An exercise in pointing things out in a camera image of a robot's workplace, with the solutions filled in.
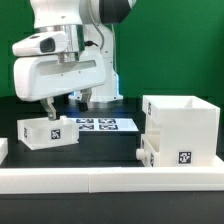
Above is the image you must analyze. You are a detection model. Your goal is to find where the white right fence rail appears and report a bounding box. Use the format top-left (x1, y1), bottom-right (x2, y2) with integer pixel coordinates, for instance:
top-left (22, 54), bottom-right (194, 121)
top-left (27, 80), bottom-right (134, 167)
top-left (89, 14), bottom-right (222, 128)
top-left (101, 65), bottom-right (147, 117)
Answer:
top-left (212, 156), bottom-right (224, 168)

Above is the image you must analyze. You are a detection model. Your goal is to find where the fiducial marker sheet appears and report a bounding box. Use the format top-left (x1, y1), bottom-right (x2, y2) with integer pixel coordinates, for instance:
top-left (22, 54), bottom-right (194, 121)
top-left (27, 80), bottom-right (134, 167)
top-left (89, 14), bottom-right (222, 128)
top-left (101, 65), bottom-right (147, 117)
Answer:
top-left (72, 118), bottom-right (138, 132)

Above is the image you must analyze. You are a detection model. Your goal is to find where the white left fence block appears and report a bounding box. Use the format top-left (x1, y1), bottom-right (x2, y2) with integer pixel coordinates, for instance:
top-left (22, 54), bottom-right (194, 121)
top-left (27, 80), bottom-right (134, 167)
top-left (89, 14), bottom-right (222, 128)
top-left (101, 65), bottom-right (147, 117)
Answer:
top-left (0, 138), bottom-right (8, 165)

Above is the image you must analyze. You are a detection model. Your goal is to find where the white fence rail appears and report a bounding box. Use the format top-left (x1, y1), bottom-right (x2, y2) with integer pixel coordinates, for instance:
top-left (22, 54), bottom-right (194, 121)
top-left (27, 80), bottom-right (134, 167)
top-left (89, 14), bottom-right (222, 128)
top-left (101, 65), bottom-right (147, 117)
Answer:
top-left (212, 156), bottom-right (224, 168)
top-left (0, 166), bottom-right (224, 194)

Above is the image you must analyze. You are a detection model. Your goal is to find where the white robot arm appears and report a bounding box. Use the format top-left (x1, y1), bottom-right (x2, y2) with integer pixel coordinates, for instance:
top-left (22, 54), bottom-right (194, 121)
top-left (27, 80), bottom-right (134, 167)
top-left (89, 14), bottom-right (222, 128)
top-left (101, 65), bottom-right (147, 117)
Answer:
top-left (12, 0), bottom-right (137, 120)

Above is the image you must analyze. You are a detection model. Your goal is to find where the white front fence rail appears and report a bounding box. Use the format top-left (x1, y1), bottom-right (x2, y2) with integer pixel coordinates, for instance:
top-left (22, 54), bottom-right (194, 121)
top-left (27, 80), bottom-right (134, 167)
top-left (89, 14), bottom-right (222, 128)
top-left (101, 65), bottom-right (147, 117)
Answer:
top-left (0, 166), bottom-right (224, 194)

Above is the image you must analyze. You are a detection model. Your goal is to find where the white drawer box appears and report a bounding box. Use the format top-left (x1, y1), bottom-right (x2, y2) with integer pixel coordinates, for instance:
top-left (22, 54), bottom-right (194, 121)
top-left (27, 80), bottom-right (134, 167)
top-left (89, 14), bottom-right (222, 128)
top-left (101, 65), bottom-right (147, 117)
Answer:
top-left (17, 116), bottom-right (79, 150)
top-left (136, 134), bottom-right (159, 167)

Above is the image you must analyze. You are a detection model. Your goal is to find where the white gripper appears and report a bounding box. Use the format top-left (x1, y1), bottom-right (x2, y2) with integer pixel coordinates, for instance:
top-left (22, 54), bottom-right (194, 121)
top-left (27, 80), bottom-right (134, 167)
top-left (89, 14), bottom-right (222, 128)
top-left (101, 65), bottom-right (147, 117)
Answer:
top-left (14, 54), bottom-right (106, 121)

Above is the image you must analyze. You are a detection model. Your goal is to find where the white drawer cabinet frame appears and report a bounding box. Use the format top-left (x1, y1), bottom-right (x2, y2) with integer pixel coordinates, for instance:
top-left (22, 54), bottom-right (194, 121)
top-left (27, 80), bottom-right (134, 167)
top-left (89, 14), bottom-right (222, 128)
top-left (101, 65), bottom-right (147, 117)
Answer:
top-left (142, 95), bottom-right (220, 167)

